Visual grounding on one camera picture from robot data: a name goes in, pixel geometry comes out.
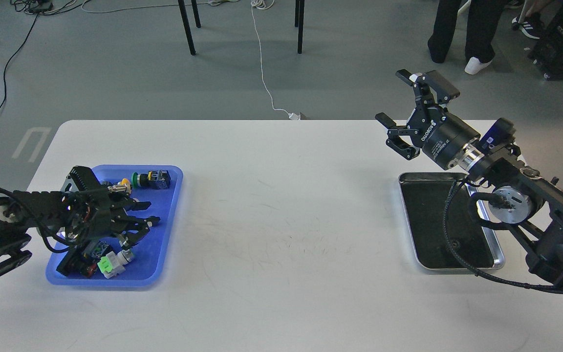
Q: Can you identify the yellow push button switch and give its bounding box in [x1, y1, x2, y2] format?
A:
[100, 178, 132, 196]

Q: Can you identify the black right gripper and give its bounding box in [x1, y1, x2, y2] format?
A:
[375, 69, 480, 170]

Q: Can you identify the black red switch block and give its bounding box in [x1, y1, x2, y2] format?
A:
[56, 249, 100, 278]

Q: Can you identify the person in black trousers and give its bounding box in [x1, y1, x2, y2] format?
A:
[427, 0, 508, 75]

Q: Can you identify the red emergency stop button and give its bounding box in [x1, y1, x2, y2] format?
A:
[83, 241, 113, 261]

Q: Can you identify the black cable on floor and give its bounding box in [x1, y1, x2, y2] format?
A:
[0, 0, 84, 184]

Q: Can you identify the green push button switch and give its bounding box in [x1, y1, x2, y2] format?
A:
[131, 170, 171, 190]

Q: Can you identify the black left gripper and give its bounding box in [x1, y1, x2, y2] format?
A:
[61, 166, 161, 250]

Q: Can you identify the black chair leg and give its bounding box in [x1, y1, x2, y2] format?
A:
[178, 0, 196, 56]
[294, 0, 305, 54]

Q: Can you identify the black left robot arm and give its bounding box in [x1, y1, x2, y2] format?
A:
[0, 166, 159, 278]

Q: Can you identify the white cable on floor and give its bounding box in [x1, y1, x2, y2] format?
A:
[251, 0, 301, 120]

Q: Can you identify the silver metal tray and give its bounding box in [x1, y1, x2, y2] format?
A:
[398, 172, 505, 274]

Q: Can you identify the blue plastic tray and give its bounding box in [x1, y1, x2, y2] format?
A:
[45, 164, 183, 289]

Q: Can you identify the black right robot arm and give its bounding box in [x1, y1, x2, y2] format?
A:
[375, 69, 563, 294]

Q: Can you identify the white green selector switch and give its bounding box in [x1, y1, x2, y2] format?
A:
[97, 250, 135, 279]

